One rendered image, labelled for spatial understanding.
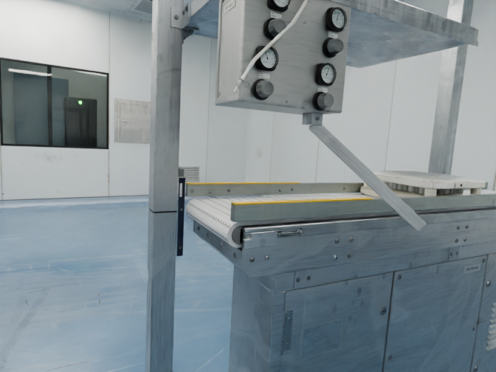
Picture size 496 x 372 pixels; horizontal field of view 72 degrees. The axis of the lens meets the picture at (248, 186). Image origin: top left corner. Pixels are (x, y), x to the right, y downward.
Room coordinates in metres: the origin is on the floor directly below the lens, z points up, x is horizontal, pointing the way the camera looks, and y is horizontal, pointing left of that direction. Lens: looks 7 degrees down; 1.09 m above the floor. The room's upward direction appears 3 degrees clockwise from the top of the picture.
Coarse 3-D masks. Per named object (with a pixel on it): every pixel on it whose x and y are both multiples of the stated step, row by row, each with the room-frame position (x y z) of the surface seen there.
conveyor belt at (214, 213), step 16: (464, 192) 1.33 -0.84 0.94; (192, 208) 0.79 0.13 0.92; (208, 208) 0.74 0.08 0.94; (224, 208) 0.74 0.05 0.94; (448, 208) 0.91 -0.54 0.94; (464, 208) 0.95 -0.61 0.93; (480, 208) 0.99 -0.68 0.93; (208, 224) 0.69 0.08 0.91; (224, 224) 0.63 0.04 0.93; (240, 224) 0.62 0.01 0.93; (256, 224) 0.64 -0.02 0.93; (224, 240) 0.63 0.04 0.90
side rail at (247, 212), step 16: (240, 208) 0.60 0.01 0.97; (256, 208) 0.62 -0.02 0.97; (272, 208) 0.63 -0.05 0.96; (288, 208) 0.65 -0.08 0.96; (304, 208) 0.67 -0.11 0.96; (320, 208) 0.69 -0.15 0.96; (336, 208) 0.71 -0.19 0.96; (352, 208) 0.73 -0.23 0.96; (368, 208) 0.75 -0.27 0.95; (384, 208) 0.77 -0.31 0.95; (416, 208) 0.83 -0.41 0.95; (432, 208) 0.85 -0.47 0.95
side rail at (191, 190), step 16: (192, 192) 0.84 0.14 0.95; (208, 192) 0.86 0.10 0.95; (224, 192) 0.88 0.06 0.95; (240, 192) 0.90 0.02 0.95; (256, 192) 0.93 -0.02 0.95; (272, 192) 0.95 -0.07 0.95; (288, 192) 0.97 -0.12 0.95; (304, 192) 1.00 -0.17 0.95; (320, 192) 1.03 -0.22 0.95; (336, 192) 1.06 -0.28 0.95; (352, 192) 1.09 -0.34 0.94
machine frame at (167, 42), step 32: (160, 0) 0.81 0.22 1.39; (160, 32) 0.82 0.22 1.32; (160, 64) 0.82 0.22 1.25; (448, 64) 1.35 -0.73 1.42; (160, 96) 0.82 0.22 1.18; (448, 96) 1.34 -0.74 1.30; (160, 128) 0.82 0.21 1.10; (448, 128) 1.33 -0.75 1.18; (160, 160) 0.82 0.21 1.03; (448, 160) 1.34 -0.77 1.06; (160, 192) 0.82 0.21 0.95; (160, 224) 0.82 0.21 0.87; (160, 256) 0.82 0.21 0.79; (160, 288) 0.82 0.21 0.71; (160, 320) 0.82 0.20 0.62; (160, 352) 0.82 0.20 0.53
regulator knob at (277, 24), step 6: (270, 18) 0.58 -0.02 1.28; (276, 18) 0.56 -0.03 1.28; (264, 24) 0.58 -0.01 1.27; (270, 24) 0.57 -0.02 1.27; (276, 24) 0.56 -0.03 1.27; (282, 24) 0.57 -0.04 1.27; (264, 30) 0.58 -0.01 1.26; (270, 30) 0.57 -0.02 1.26; (276, 30) 0.56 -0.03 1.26; (270, 36) 0.58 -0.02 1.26
